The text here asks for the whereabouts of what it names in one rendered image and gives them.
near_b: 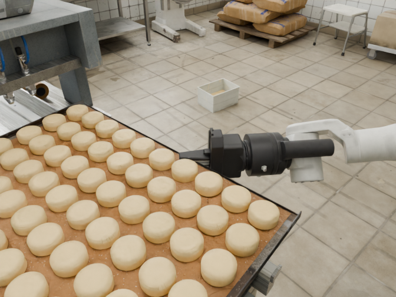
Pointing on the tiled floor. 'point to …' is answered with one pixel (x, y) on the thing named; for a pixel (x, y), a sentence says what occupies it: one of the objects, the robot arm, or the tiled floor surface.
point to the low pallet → (247, 30)
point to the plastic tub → (218, 95)
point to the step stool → (345, 22)
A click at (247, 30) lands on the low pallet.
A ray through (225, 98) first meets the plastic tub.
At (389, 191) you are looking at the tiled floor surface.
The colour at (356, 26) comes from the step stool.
